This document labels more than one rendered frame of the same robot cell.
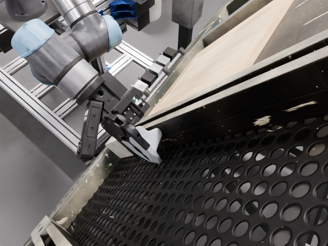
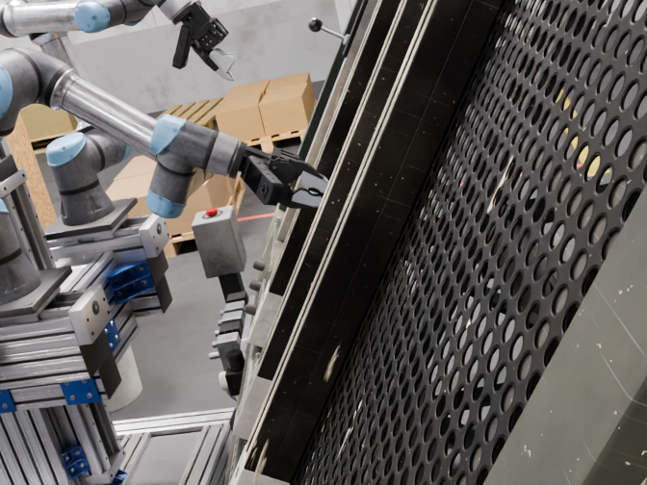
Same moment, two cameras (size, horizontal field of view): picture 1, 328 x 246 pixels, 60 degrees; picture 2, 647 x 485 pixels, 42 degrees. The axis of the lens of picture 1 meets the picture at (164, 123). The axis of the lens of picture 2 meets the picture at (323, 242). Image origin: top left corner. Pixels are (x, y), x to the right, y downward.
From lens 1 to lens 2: 1.31 m
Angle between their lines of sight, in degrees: 43
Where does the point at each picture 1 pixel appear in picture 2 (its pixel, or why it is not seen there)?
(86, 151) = (273, 181)
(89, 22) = not seen: hidden behind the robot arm
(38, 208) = not seen: outside the picture
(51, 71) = (202, 141)
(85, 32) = not seen: hidden behind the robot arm
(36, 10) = (34, 277)
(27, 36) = (169, 119)
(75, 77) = (225, 138)
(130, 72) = (160, 451)
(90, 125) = (262, 167)
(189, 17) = (234, 251)
